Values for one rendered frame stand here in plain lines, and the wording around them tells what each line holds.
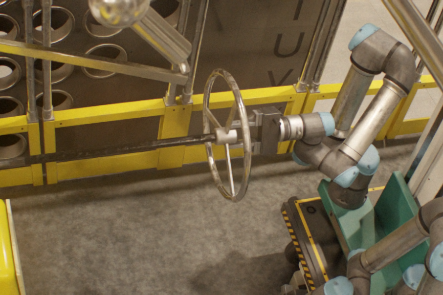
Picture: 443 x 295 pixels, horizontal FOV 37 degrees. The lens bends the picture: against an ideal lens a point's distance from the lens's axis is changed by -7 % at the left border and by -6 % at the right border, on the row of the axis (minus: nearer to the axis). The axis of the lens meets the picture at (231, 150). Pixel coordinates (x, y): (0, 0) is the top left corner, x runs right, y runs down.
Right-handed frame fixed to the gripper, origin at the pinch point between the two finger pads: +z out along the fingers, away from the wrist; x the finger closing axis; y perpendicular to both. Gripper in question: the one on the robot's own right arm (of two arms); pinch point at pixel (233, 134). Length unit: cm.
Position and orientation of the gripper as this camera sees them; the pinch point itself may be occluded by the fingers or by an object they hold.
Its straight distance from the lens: 199.6
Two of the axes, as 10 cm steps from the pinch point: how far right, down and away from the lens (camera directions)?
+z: -9.4, 1.2, -3.1
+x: -0.4, 8.8, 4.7
